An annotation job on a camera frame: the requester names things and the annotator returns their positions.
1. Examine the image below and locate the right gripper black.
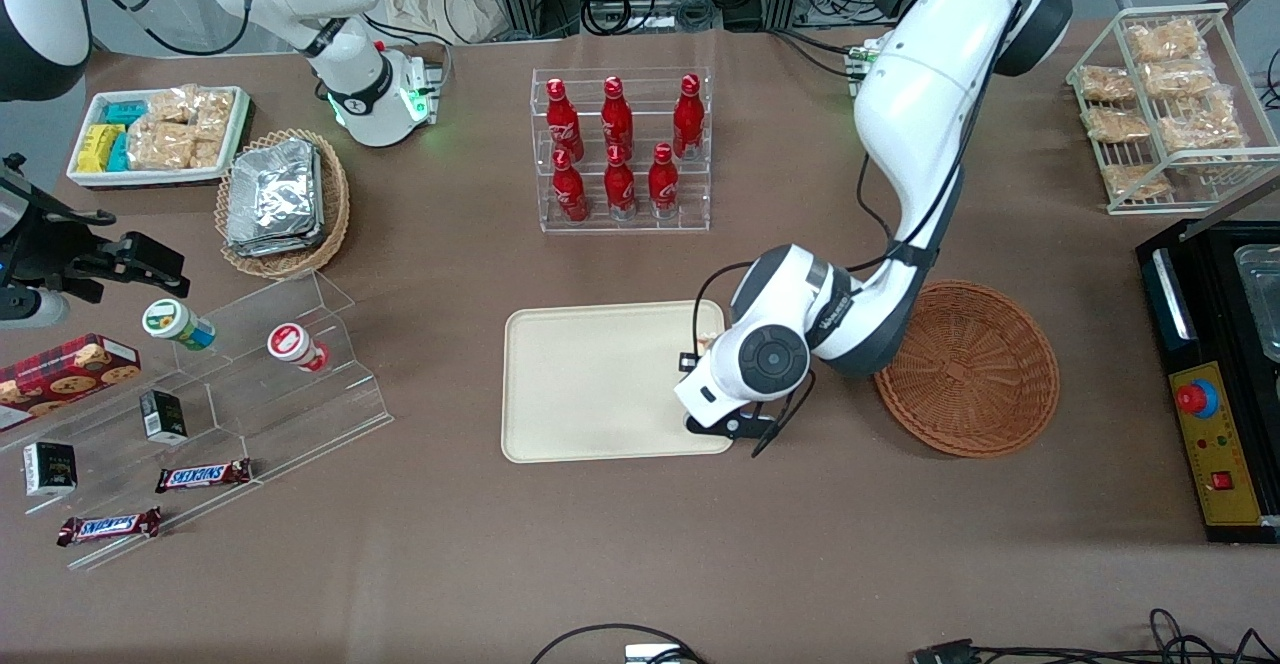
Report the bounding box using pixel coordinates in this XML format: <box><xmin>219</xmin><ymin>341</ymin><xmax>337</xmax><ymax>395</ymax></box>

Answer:
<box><xmin>0</xmin><ymin>156</ymin><xmax>191</xmax><ymax>303</ymax></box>

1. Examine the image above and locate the white rectangular snack tray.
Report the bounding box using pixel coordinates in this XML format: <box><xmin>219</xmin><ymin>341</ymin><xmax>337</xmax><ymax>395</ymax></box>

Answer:
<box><xmin>65</xmin><ymin>85</ymin><xmax>252</xmax><ymax>191</ymax></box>

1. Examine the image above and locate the beige plastic tray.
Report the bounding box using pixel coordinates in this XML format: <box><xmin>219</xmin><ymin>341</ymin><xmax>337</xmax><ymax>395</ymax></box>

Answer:
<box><xmin>500</xmin><ymin>299</ymin><xmax>737</xmax><ymax>465</ymax></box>

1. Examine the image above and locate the light tan wicker basket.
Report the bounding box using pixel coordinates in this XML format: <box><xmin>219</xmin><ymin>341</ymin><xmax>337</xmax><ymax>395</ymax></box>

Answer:
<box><xmin>214</xmin><ymin>127</ymin><xmax>352</xmax><ymax>281</ymax></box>

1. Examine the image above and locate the brown wicker basket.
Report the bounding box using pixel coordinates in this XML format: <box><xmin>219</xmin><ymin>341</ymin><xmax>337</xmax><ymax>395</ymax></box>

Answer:
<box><xmin>873</xmin><ymin>279</ymin><xmax>1061</xmax><ymax>460</ymax></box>

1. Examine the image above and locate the green lid white cup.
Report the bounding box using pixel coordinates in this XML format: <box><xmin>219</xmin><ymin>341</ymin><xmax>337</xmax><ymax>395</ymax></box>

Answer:
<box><xmin>141</xmin><ymin>297</ymin><xmax>218</xmax><ymax>352</ymax></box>

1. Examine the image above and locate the yellow snack packet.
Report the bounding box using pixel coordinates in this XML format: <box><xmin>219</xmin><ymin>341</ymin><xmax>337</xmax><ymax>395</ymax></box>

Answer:
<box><xmin>77</xmin><ymin>124</ymin><xmax>123</xmax><ymax>174</ymax></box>

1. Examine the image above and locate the red tartan cookie box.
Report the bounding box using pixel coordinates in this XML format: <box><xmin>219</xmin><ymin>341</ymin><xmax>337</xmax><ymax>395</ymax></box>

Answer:
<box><xmin>0</xmin><ymin>333</ymin><xmax>143</xmax><ymax>436</ymax></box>

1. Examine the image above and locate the small black carton box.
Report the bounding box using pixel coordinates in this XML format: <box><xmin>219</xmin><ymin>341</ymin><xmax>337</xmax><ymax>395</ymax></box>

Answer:
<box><xmin>22</xmin><ymin>440</ymin><xmax>80</xmax><ymax>499</ymax></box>
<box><xmin>138</xmin><ymin>389</ymin><xmax>190</xmax><ymax>446</ymax></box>

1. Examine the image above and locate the silver foil packet stack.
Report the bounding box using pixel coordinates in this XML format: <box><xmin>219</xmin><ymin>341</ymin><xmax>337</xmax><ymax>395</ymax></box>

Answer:
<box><xmin>224</xmin><ymin>138</ymin><xmax>327</xmax><ymax>258</ymax></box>

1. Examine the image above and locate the red lid white cup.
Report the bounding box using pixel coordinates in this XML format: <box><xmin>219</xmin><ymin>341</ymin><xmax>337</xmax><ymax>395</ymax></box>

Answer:
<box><xmin>266</xmin><ymin>321</ymin><xmax>332</xmax><ymax>374</ymax></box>

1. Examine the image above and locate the Snickers chocolate bar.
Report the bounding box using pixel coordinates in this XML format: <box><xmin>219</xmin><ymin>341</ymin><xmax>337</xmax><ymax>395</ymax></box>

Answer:
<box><xmin>154</xmin><ymin>457</ymin><xmax>254</xmax><ymax>495</ymax></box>
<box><xmin>56</xmin><ymin>506</ymin><xmax>164</xmax><ymax>548</ymax></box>

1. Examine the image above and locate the clear acrylic stepped stand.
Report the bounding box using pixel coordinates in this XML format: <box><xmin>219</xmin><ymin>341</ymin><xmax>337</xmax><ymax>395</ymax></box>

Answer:
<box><xmin>0</xmin><ymin>268</ymin><xmax>395</xmax><ymax>573</ymax></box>

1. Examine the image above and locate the clear acrylic bottle rack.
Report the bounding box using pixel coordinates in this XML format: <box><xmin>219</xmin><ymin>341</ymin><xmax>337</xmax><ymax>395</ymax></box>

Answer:
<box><xmin>530</xmin><ymin>66</ymin><xmax>713</xmax><ymax>235</ymax></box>

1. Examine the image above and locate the red cola bottle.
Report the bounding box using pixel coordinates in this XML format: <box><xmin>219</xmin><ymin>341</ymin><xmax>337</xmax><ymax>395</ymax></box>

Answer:
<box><xmin>671</xmin><ymin>73</ymin><xmax>707</xmax><ymax>161</ymax></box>
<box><xmin>546</xmin><ymin>77</ymin><xmax>587</xmax><ymax>162</ymax></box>
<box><xmin>600</xmin><ymin>75</ymin><xmax>637</xmax><ymax>161</ymax></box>
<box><xmin>551</xmin><ymin>149</ymin><xmax>591</xmax><ymax>225</ymax></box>
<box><xmin>603</xmin><ymin>144</ymin><xmax>639</xmax><ymax>223</ymax></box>
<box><xmin>647</xmin><ymin>142</ymin><xmax>682</xmax><ymax>221</ymax></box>

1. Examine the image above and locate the clear bag of puffed snacks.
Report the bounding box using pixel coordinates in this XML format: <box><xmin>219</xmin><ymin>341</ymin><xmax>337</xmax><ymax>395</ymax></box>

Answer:
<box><xmin>1140</xmin><ymin>58</ymin><xmax>1220</xmax><ymax>101</ymax></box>
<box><xmin>1099</xmin><ymin>162</ymin><xmax>1174</xmax><ymax>202</ymax></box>
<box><xmin>1159</xmin><ymin>89</ymin><xmax>1249</xmax><ymax>158</ymax></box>
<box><xmin>1125</xmin><ymin>17</ymin><xmax>1207</xmax><ymax>66</ymax></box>
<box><xmin>1085</xmin><ymin>106</ymin><xmax>1151</xmax><ymax>145</ymax></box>
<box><xmin>1078</xmin><ymin>65</ymin><xmax>1138</xmax><ymax>104</ymax></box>

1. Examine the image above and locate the yellow emergency stop panel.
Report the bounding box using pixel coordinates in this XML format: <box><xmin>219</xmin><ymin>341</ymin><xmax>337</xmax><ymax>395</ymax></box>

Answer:
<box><xmin>1167</xmin><ymin>360</ymin><xmax>1266</xmax><ymax>529</ymax></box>

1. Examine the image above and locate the black machine housing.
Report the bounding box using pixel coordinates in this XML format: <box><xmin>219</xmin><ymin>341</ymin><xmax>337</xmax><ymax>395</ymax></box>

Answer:
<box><xmin>1134</xmin><ymin>216</ymin><xmax>1280</xmax><ymax>546</ymax></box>

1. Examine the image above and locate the clear plastic container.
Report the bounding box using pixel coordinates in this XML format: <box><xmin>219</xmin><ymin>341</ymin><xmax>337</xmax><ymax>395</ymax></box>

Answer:
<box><xmin>1232</xmin><ymin>242</ymin><xmax>1280</xmax><ymax>365</ymax></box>

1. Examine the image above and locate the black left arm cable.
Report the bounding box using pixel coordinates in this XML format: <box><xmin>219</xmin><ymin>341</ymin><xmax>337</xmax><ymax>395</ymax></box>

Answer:
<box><xmin>687</xmin><ymin>0</ymin><xmax>1063</xmax><ymax>372</ymax></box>

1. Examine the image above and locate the black looped cable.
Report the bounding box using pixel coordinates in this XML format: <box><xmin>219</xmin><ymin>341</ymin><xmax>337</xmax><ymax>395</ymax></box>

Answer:
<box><xmin>529</xmin><ymin>623</ymin><xmax>707</xmax><ymax>664</ymax></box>

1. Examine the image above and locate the black cable connector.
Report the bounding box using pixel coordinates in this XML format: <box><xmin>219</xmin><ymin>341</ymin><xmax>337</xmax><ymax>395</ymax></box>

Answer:
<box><xmin>909</xmin><ymin>638</ymin><xmax>982</xmax><ymax>664</ymax></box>

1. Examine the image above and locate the black tangled cable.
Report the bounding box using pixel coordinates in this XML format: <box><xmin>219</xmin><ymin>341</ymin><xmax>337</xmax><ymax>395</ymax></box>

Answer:
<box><xmin>975</xmin><ymin>607</ymin><xmax>1280</xmax><ymax>664</ymax></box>

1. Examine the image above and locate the black cable bundle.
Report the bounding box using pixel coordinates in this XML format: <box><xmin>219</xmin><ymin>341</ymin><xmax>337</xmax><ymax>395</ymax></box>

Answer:
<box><xmin>579</xmin><ymin>0</ymin><xmax>723</xmax><ymax>37</ymax></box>

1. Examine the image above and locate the white wire rack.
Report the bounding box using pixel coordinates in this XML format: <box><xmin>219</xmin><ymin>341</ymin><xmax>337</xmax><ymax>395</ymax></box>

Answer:
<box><xmin>1064</xmin><ymin>1</ymin><xmax>1280</xmax><ymax>217</ymax></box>

